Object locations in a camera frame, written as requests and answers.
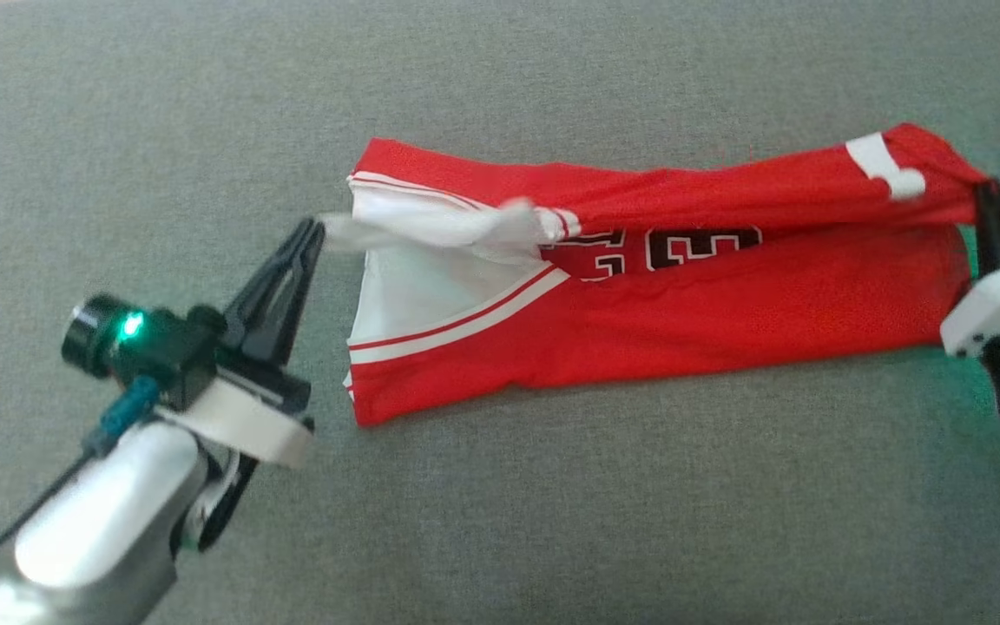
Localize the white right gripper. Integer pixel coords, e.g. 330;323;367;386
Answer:
941;178;1000;359

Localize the black cable with teal plug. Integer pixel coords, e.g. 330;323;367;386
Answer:
0;376;161;549

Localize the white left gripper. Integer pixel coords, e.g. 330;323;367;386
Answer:
161;217;327;470

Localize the large grey sofa seat cushion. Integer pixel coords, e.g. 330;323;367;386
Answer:
0;0;1000;625

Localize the red Bulls basketball jersey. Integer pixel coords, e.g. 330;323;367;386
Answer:
322;122;987;428

